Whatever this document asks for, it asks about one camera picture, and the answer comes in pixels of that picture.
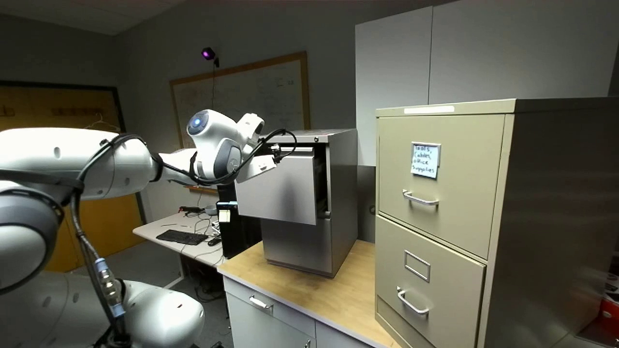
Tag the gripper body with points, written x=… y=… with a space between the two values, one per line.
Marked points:
x=276 y=153

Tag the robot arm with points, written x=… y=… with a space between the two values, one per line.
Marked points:
x=121 y=164

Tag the silver open drawer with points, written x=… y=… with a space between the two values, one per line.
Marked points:
x=280 y=188

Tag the silver file cabinet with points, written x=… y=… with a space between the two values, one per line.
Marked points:
x=341 y=203

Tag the silver closed drawer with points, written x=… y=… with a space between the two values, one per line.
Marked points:
x=300 y=246

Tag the grey counter drawer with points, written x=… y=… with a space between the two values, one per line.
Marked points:
x=285 y=309

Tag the grey counter cabinet door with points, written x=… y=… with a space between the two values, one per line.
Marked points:
x=261 y=331

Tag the beige drawer with paper label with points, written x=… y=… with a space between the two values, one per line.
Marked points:
x=459 y=217

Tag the beige file cabinet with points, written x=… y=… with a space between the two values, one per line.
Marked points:
x=546 y=222

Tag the wood framed whiteboard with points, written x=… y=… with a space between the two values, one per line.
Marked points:
x=251 y=92

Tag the black computer tower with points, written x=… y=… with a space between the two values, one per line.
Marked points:
x=242 y=232

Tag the black computer mouse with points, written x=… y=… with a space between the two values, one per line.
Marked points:
x=214 y=241

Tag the black keyboard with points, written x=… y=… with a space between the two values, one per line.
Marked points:
x=182 y=237

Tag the white desk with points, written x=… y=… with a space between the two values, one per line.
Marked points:
x=154 y=228

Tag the handwritten paper label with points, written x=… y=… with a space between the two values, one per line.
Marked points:
x=425 y=160

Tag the orange door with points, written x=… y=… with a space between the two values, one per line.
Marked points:
x=104 y=222

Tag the red box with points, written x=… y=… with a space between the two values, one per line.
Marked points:
x=610 y=304

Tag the camera on mount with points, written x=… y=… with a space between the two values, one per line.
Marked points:
x=208 y=53

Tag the grey wall cabinets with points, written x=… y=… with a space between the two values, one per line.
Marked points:
x=483 y=53

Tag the beige drawer with empty label frame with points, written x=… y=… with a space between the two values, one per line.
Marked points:
x=449 y=309

